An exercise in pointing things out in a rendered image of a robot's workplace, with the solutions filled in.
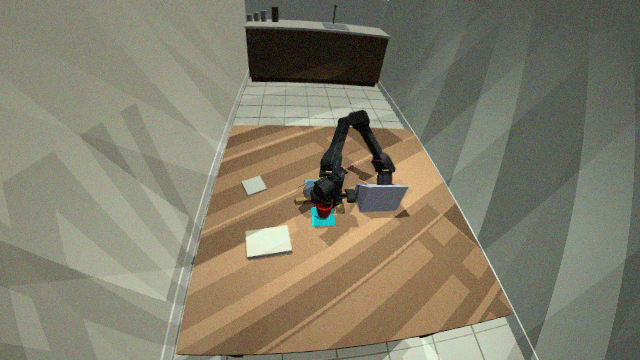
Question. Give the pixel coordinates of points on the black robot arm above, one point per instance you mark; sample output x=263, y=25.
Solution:
x=332, y=158

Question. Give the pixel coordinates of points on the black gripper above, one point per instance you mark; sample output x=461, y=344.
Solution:
x=336, y=196

